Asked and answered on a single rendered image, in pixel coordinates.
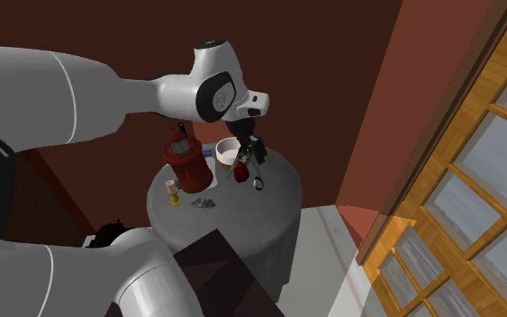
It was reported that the white bowl with brown base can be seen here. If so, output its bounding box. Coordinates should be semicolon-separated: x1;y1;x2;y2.
214;136;243;172

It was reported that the wooden framed window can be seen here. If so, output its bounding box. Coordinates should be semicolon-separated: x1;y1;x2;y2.
355;0;507;317

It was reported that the dark maroon robot stand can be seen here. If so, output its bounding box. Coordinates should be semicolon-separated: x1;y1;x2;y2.
173;228;285;317

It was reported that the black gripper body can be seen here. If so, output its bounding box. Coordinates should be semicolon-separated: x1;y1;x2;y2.
225;117;268;166

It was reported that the small grey crumpled object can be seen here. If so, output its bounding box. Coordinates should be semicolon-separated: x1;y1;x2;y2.
190;197;218;212

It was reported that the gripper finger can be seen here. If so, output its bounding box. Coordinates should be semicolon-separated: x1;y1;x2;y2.
225;148;244;182
249;151;263;180

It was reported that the red lantern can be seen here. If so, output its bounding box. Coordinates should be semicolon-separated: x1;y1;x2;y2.
163;122;215;195

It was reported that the yellow candle holder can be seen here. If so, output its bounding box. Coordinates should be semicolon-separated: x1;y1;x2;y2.
165;178;183;208

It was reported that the red apple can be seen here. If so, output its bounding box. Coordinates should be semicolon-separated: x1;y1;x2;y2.
233;159;251;184

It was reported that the round grey table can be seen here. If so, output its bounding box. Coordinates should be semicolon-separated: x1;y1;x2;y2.
146;141;304;304

